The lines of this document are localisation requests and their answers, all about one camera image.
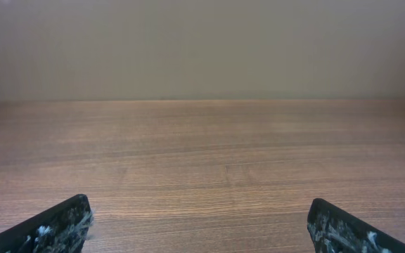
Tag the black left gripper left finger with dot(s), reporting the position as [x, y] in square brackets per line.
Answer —
[62, 228]

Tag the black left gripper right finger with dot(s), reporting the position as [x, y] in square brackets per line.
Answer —
[333, 230]

